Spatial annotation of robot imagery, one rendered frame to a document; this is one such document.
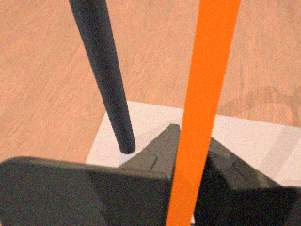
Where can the orange handle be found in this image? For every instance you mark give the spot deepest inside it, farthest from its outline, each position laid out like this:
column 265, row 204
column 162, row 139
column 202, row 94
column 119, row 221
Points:
column 216, row 23

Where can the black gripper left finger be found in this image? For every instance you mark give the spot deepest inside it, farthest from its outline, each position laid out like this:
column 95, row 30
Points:
column 37, row 191

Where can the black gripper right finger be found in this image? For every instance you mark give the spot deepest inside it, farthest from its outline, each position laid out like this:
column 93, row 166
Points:
column 234, row 193

